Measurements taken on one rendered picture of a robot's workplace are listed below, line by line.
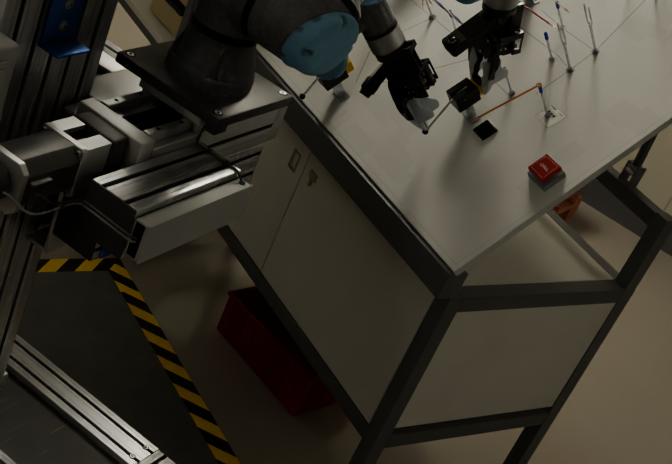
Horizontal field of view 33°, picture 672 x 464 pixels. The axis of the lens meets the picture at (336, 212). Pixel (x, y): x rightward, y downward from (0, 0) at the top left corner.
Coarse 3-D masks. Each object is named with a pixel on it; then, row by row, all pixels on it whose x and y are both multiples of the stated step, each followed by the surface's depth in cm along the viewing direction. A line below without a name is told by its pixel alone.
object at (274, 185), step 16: (288, 128) 280; (272, 144) 286; (288, 144) 280; (304, 144) 275; (272, 160) 286; (288, 160) 280; (304, 160) 275; (256, 176) 291; (272, 176) 286; (288, 176) 280; (256, 192) 291; (272, 192) 285; (288, 192) 280; (256, 208) 291; (272, 208) 285; (240, 224) 297; (256, 224) 291; (272, 224) 285; (240, 240) 297; (256, 240) 291; (272, 240) 285; (256, 256) 291
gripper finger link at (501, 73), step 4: (500, 60) 240; (484, 64) 240; (488, 64) 239; (500, 64) 241; (484, 68) 240; (488, 68) 239; (500, 68) 241; (504, 68) 242; (484, 72) 241; (488, 72) 239; (496, 72) 241; (500, 72) 242; (504, 72) 243; (484, 76) 241; (496, 76) 242; (500, 76) 243; (504, 76) 243; (484, 80) 242; (488, 80) 241; (492, 80) 241; (496, 80) 243; (500, 80) 243; (484, 84) 242; (488, 84) 241; (492, 84) 242; (484, 88) 243; (488, 88) 243; (484, 92) 244
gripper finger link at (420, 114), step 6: (408, 102) 239; (414, 102) 239; (408, 108) 240; (414, 108) 240; (420, 108) 240; (426, 108) 239; (414, 114) 241; (420, 114) 241; (426, 114) 240; (432, 114) 240; (414, 120) 241; (420, 120) 242; (426, 120) 241; (420, 126) 243
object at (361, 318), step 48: (336, 192) 264; (288, 240) 280; (336, 240) 264; (384, 240) 250; (288, 288) 279; (336, 288) 264; (384, 288) 250; (336, 336) 264; (384, 336) 250; (384, 384) 250
